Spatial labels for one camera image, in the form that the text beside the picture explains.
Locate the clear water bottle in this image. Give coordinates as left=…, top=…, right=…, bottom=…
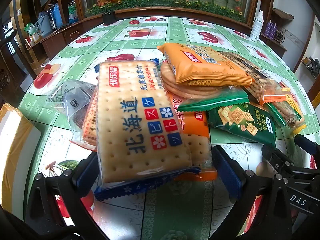
left=68, top=1, right=79, bottom=23

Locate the clear green-edged cracker packet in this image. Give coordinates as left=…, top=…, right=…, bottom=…
left=264, top=101, right=303, bottom=128

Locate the grey kettle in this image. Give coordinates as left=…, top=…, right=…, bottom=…
left=35, top=14, right=53, bottom=37

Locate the round cracker packet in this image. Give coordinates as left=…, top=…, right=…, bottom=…
left=160, top=60, right=250, bottom=112

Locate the dark green cracker packet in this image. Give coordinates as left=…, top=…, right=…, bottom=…
left=207, top=102, right=277, bottom=148

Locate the yellow cracker packet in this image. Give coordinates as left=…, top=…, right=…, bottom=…
left=284, top=94, right=307, bottom=135

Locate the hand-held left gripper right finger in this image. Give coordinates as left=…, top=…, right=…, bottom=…
left=207, top=145, right=293, bottom=240

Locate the clear orange-edged cracker packet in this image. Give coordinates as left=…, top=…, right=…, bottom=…
left=70, top=90, right=100, bottom=153

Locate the blue thermos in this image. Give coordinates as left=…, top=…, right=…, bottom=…
left=51, top=4, right=63, bottom=28

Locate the blue cracker packet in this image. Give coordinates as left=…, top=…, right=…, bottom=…
left=94, top=59, right=202, bottom=202

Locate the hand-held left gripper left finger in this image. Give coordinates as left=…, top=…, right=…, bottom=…
left=25, top=152, right=108, bottom=240

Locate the white plastic bottle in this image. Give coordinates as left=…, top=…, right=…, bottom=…
left=250, top=10, right=264, bottom=42

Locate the orange red-label biscuit packet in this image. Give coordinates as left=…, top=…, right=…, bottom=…
left=157, top=42, right=253, bottom=85

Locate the yellow cardboard box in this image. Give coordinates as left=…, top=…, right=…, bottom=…
left=0, top=102, right=42, bottom=214

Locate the fruit print tablecloth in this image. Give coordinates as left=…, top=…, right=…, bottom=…
left=19, top=16, right=320, bottom=240

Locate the wooden cabinet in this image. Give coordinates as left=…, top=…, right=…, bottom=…
left=25, top=21, right=105, bottom=63

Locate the brown cracker orange-edged packet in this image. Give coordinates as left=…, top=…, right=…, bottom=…
left=220, top=52, right=291, bottom=103

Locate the black cable bundle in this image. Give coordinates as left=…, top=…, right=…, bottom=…
left=275, top=29, right=286, bottom=43

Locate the small black box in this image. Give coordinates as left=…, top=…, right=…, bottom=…
left=102, top=11, right=117, bottom=26

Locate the artificial flower planter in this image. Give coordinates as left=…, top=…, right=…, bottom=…
left=85, top=0, right=250, bottom=23

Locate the clear packet of dark snack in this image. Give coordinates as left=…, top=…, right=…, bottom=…
left=46, top=79, right=97, bottom=132

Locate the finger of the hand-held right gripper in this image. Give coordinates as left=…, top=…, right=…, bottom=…
left=261, top=145, right=312, bottom=181
left=294, top=134, right=320, bottom=157

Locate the orange cracker packet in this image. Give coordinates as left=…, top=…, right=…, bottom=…
left=166, top=91, right=218, bottom=182

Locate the dark wooden chair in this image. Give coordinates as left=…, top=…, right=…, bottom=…
left=0, top=29, right=28, bottom=103

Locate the green bag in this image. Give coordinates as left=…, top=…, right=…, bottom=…
left=24, top=22, right=37, bottom=36

